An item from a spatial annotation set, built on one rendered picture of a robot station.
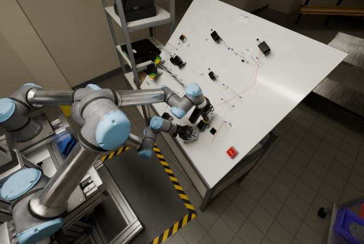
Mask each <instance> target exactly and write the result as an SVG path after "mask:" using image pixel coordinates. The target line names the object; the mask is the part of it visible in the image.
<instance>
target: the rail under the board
mask: <svg viewBox="0 0 364 244"><path fill-rule="evenodd" d="M149 105H150V107H151V108H152V110H153V111H154V113H155V114H156V116H157V117H161V116H160V114H159V113H158V111H157V110H156V109H155V107H154V106H153V104H149ZM169 135H170V136H171V138H172V139H173V141H174V142H175V143H176V145H177V147H178V148H179V150H180V151H181V152H182V154H183V155H184V157H185V158H186V160H187V161H188V163H189V164H190V166H191V167H192V169H193V170H194V171H195V173H196V174H197V176H198V177H199V179H200V180H201V182H202V183H203V185H204V186H205V188H206V189H207V190H208V192H210V191H211V190H212V189H214V188H215V186H216V185H215V186H214V187H213V188H211V187H210V186H209V184H208V183H207V181H206V180H205V178H204V177H203V176H202V174H201V173H200V171H199V170H198V169H197V167H196V166H195V164H194V163H193V161H192V160H191V159H190V157H189V156H188V154H187V153H186V151H185V150H184V149H183V147H182V146H181V145H180V143H179V142H178V140H177V139H176V137H173V135H172V134H169Z"/></svg>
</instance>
